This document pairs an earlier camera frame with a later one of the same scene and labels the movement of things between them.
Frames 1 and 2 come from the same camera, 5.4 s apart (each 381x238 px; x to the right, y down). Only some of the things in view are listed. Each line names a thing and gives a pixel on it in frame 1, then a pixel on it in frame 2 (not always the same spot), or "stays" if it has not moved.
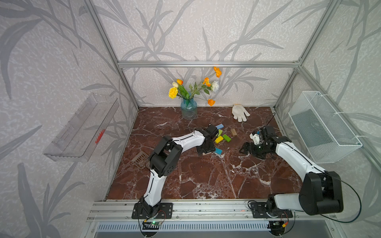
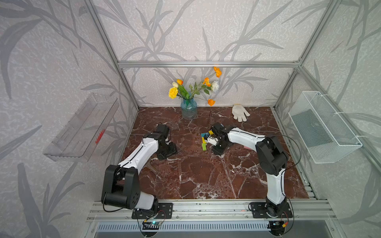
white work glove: x=238 y=112 stays
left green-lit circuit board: x=151 y=225 stays
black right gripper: x=251 y=149 to x=217 y=151
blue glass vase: x=189 y=109 stays
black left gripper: x=213 y=149 to x=173 y=150
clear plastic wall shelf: x=80 y=139 stays
